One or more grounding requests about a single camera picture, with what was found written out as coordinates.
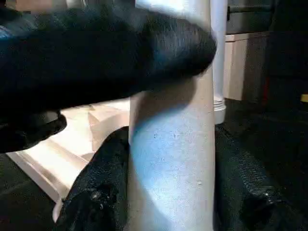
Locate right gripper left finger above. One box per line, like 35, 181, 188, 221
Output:
54, 126, 131, 231

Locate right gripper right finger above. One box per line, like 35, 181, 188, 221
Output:
213, 124, 308, 231

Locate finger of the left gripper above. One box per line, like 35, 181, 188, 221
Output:
0, 4, 218, 117
0, 110, 68, 154

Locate white plastic table top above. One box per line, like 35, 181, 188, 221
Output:
5, 98, 131, 223

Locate black box with yellow label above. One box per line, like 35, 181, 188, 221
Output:
262, 29, 308, 126

